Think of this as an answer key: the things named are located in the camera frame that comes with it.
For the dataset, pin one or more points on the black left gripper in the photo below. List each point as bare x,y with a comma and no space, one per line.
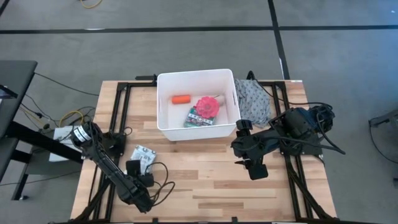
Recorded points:
136,171

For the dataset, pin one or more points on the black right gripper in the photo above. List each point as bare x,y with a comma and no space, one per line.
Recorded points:
250,149

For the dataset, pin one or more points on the green white medical box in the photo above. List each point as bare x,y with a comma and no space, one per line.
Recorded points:
196,119

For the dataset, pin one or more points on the pink flower-shaped container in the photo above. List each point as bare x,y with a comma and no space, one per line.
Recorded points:
207,107

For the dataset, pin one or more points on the orange bandage roll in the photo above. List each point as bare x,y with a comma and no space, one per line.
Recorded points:
181,99

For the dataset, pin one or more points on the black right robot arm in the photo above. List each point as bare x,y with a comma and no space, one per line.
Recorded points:
295,127

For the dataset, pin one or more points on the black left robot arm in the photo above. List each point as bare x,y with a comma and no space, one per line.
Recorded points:
105,165

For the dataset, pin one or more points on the white perforated plastic basket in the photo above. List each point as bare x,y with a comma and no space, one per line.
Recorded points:
166,124

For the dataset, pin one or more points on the white plastic bag blue print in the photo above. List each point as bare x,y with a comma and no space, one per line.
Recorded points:
143,155

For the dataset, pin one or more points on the grey patterned cloth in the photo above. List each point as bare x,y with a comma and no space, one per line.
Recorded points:
253,101

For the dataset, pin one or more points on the black desk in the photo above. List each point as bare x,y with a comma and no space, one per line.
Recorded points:
12,87

